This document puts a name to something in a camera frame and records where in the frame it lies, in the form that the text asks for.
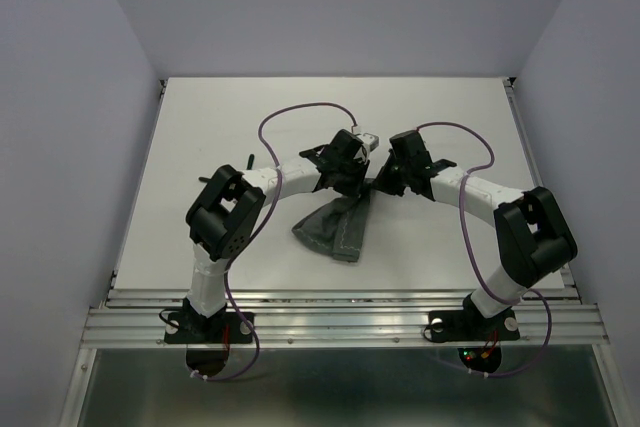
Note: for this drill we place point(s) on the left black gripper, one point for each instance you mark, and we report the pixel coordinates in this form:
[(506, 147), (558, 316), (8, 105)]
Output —
[(355, 189)]

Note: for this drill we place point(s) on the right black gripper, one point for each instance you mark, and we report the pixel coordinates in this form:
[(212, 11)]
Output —
[(383, 183)]

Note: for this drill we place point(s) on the grey cloth napkin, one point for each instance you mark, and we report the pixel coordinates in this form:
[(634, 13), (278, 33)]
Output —
[(337, 229)]

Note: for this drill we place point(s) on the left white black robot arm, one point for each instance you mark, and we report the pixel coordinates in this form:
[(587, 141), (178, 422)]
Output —
[(222, 220)]

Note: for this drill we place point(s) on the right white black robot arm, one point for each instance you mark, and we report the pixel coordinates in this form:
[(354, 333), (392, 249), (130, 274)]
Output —
[(532, 236)]

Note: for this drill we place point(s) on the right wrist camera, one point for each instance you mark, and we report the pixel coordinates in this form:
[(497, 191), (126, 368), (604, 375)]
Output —
[(409, 149)]

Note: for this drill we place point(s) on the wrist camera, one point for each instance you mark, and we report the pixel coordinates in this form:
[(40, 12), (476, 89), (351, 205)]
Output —
[(409, 149), (353, 147)]

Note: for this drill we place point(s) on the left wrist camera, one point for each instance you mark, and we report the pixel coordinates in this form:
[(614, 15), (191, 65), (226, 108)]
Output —
[(353, 147)]

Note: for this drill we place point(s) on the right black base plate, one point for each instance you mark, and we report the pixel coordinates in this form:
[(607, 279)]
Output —
[(447, 326)]

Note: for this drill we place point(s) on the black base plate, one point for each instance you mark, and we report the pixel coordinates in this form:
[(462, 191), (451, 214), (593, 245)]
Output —
[(182, 328), (447, 326)]

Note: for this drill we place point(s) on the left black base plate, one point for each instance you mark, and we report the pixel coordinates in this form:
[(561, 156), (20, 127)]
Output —
[(182, 328)]

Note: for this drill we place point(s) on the aluminium frame rail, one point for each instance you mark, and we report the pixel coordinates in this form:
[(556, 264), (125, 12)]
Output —
[(338, 319)]

